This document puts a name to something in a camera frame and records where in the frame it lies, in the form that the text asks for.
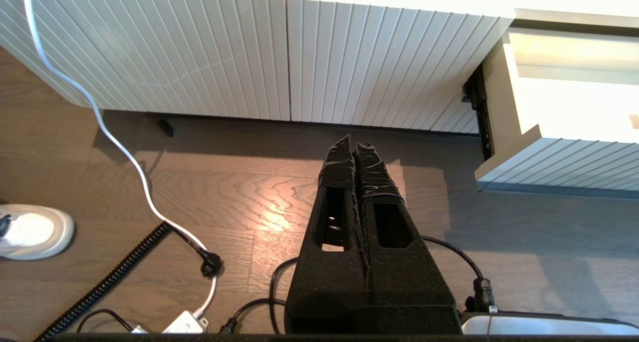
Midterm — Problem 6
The white tv cabinet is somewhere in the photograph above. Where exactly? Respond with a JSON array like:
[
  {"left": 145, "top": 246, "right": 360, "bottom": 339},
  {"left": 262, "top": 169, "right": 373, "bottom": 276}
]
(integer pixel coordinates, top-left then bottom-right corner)
[{"left": 0, "top": 0, "right": 639, "bottom": 135}]

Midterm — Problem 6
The thick white power cord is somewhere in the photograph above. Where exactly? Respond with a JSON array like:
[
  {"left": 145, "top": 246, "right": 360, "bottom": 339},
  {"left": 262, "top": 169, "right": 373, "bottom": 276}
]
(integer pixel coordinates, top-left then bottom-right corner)
[{"left": 22, "top": 0, "right": 219, "bottom": 319}]

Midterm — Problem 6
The thin black cable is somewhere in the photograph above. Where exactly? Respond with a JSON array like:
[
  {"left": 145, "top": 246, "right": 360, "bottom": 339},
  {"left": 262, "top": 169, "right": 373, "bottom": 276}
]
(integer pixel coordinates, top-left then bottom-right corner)
[{"left": 75, "top": 309, "right": 136, "bottom": 333}]

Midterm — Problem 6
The black looped floor cable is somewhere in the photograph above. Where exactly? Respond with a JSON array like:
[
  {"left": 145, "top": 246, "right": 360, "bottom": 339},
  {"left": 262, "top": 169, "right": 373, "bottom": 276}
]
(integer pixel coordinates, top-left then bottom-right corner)
[{"left": 220, "top": 235, "right": 496, "bottom": 334}]

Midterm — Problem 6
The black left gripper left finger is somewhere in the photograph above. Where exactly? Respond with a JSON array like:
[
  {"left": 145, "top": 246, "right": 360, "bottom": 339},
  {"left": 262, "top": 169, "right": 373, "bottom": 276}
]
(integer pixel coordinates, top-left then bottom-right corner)
[{"left": 285, "top": 134, "right": 373, "bottom": 309}]

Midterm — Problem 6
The white fluted drawer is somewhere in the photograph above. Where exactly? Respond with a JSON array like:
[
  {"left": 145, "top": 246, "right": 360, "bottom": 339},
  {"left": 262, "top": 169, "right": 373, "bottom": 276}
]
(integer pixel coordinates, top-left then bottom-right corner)
[{"left": 474, "top": 26, "right": 639, "bottom": 200}]

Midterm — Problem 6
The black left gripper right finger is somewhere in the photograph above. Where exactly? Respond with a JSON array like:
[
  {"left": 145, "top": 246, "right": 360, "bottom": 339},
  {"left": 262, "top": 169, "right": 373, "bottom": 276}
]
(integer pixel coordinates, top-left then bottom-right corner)
[{"left": 354, "top": 142, "right": 458, "bottom": 309}]

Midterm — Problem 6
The white power adapter block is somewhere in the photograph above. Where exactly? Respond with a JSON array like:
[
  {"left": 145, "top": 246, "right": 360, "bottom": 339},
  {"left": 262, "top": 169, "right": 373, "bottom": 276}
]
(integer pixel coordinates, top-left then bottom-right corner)
[{"left": 162, "top": 310, "right": 209, "bottom": 335}]

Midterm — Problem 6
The black coiled cable with plug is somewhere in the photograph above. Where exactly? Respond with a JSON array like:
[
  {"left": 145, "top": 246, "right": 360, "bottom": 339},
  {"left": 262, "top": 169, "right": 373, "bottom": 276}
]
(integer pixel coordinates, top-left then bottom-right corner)
[{"left": 35, "top": 221, "right": 224, "bottom": 340}]

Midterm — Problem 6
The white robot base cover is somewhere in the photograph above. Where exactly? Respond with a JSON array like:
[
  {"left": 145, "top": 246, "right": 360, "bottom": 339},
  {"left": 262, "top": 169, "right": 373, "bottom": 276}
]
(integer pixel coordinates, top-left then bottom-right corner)
[{"left": 459, "top": 311, "right": 639, "bottom": 336}]

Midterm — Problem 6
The white sneaker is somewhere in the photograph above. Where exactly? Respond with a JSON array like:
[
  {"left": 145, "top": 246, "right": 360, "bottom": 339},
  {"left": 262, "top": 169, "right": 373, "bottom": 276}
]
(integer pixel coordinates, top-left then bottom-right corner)
[{"left": 0, "top": 204, "right": 75, "bottom": 261}]

